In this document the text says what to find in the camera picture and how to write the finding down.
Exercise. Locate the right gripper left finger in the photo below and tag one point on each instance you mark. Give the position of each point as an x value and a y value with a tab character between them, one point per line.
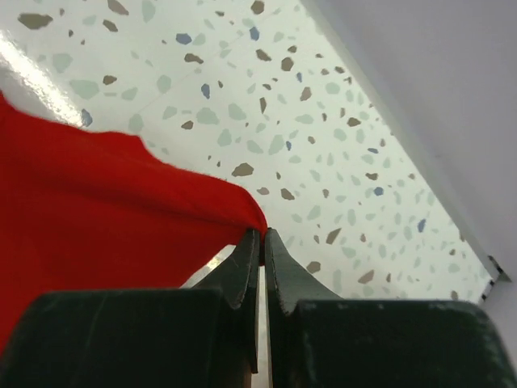
203	336

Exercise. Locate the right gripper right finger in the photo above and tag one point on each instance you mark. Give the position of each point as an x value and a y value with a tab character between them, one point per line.
318	339

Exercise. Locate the red t-shirt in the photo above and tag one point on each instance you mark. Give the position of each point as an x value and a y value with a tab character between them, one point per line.
82	210

